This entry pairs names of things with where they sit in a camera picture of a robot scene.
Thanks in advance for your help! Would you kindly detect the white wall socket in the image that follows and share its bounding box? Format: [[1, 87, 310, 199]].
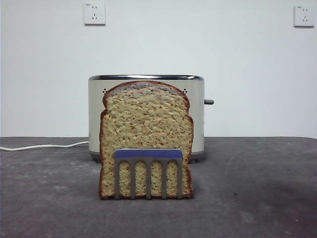
[[83, 2, 106, 26], [293, 4, 316, 28]]

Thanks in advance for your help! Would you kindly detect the steel toast rack blue tape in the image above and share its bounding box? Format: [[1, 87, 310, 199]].
[[114, 149, 184, 201]]

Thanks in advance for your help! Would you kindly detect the cream steel toaster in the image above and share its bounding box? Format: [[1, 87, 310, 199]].
[[88, 74, 205, 164]]

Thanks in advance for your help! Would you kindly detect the white power cable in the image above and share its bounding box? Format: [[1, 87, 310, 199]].
[[0, 141, 89, 151]]

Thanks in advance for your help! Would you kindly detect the brown seeded bread slice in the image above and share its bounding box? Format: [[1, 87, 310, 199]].
[[99, 80, 195, 200]]

